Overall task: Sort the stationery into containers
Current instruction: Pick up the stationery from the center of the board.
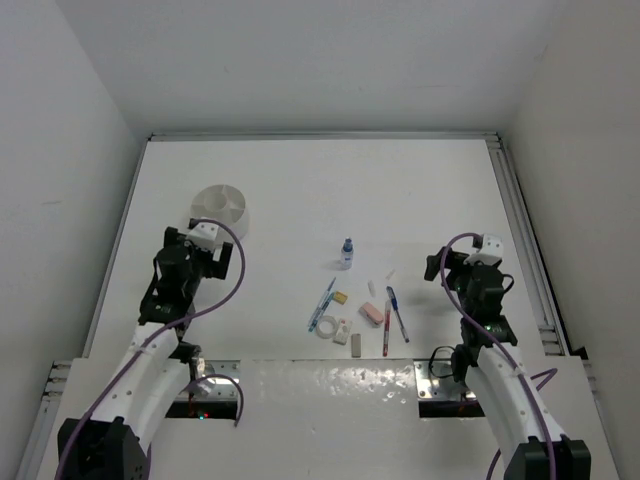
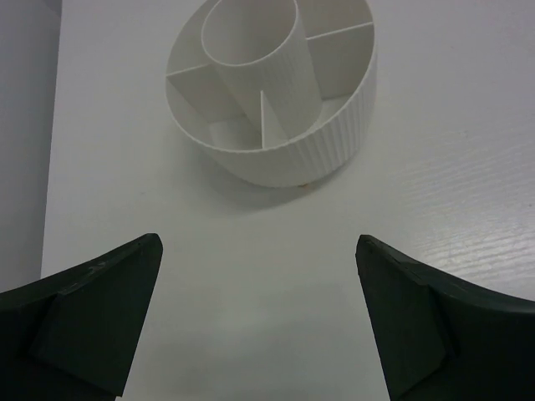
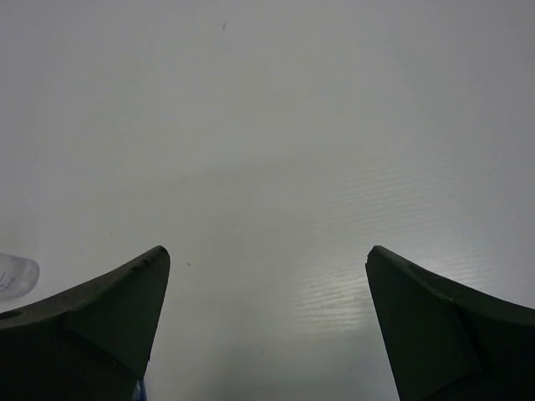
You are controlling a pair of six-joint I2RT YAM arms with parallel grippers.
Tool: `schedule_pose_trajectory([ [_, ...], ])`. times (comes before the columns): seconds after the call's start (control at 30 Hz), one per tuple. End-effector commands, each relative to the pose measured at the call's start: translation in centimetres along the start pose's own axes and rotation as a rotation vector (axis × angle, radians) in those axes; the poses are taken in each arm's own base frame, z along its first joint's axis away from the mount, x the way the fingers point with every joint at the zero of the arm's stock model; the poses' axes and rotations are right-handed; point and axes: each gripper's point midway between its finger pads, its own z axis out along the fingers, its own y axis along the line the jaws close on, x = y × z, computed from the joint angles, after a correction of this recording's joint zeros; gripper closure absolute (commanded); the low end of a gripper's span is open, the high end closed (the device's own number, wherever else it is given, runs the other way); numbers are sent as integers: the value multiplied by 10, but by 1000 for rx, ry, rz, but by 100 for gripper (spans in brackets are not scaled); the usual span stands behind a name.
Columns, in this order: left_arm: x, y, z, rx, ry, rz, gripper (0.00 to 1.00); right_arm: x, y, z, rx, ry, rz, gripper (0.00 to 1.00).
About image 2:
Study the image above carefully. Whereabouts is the white round desk organizer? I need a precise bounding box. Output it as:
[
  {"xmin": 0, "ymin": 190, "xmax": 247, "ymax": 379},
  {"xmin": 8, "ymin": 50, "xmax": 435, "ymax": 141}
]
[{"xmin": 166, "ymin": 1, "xmax": 378, "ymax": 188}]

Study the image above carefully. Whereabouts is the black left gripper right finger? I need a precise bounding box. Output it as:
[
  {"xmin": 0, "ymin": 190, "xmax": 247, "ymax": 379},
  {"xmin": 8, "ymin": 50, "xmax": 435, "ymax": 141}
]
[{"xmin": 355, "ymin": 235, "xmax": 534, "ymax": 400}]

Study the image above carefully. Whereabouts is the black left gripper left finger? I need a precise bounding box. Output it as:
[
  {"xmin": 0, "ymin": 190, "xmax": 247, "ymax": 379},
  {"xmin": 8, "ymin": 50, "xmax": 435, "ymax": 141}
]
[{"xmin": 1, "ymin": 233, "xmax": 163, "ymax": 400}]

